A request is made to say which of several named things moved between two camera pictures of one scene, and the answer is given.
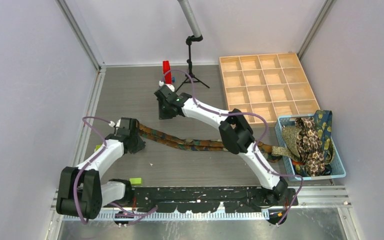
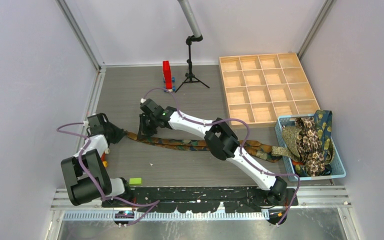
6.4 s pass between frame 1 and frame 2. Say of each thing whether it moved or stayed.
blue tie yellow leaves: stayed
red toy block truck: stayed
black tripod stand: stayed
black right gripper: moved
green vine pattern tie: stayed
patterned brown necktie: moved
